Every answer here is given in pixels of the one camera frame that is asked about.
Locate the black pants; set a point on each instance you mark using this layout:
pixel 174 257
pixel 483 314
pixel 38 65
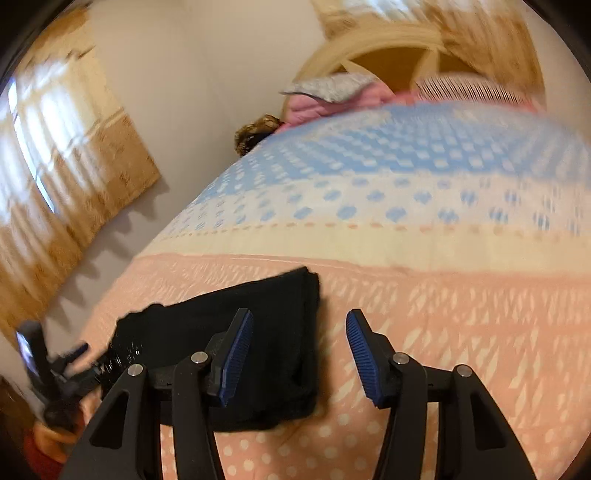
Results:
pixel 277 323

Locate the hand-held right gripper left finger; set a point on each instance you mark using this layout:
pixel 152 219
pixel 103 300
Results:
pixel 238 355

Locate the cream wooden headboard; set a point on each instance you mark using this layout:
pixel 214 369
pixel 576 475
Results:
pixel 383 60

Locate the striped pillow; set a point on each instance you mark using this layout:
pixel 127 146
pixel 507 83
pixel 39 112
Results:
pixel 461 85

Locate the person's left hand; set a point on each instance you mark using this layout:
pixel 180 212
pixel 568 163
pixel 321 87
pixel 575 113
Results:
pixel 51 441

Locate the pink blue polka dot bedspread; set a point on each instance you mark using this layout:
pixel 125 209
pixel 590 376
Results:
pixel 415 230

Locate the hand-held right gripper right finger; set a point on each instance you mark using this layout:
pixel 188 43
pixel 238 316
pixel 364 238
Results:
pixel 362 355

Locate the pink folded blanket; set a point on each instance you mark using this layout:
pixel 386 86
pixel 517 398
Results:
pixel 314 108

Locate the grey floral pillow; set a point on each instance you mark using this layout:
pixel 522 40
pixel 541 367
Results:
pixel 328 87

